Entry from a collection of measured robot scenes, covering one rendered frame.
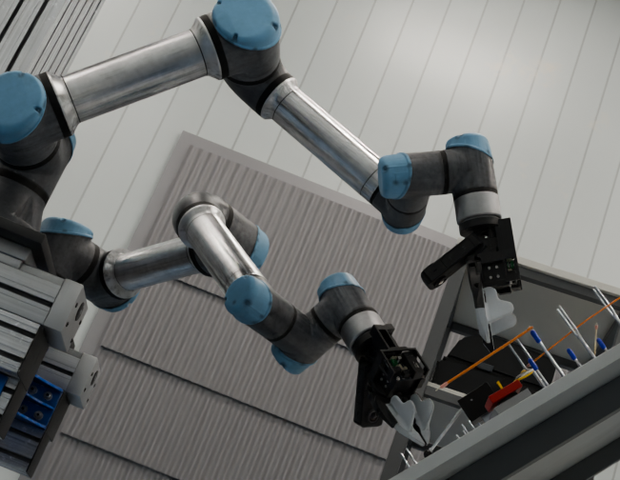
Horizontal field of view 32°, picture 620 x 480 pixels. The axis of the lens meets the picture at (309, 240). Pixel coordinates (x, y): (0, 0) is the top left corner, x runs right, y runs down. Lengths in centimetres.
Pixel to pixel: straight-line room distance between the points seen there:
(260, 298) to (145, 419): 350
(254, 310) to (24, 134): 48
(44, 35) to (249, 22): 55
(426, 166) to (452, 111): 430
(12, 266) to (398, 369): 67
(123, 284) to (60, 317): 62
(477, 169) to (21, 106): 76
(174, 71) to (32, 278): 42
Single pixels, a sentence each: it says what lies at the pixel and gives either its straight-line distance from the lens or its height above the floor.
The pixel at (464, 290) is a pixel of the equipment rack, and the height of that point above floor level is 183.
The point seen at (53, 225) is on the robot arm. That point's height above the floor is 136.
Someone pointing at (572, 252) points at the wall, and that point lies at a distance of 598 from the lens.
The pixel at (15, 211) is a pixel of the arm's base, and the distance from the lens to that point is 194.
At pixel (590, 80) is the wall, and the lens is 648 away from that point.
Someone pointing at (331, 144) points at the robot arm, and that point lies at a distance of 197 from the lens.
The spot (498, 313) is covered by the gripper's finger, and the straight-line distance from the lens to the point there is 174.
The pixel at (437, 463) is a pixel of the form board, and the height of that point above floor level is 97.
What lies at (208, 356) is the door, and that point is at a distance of 536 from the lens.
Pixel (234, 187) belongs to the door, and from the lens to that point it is 565.
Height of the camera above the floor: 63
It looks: 22 degrees up
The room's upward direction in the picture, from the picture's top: 22 degrees clockwise
